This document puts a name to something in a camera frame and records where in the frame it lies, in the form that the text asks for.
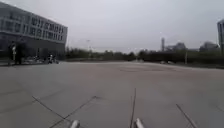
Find grey concrete road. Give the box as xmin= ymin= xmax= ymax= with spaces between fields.
xmin=0 ymin=60 xmax=224 ymax=128

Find row of trees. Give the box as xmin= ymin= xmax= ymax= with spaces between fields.
xmin=65 ymin=47 xmax=224 ymax=66

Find tall tower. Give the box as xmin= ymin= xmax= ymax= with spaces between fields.
xmin=160 ymin=36 xmax=166 ymax=52

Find parked bicycles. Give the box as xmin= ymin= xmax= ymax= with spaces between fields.
xmin=34 ymin=53 xmax=60 ymax=65

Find robot's own part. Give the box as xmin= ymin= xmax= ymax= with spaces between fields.
xmin=133 ymin=118 xmax=146 ymax=128
xmin=69 ymin=119 xmax=81 ymax=128

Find distant buildings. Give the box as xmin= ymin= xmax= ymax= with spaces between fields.
xmin=165 ymin=40 xmax=220 ymax=52

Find pole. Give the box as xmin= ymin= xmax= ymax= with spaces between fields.
xmin=184 ymin=50 xmax=188 ymax=65

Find large grey building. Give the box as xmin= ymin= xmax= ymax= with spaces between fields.
xmin=0 ymin=1 xmax=69 ymax=59

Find person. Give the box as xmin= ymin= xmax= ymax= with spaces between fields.
xmin=10 ymin=44 xmax=18 ymax=64

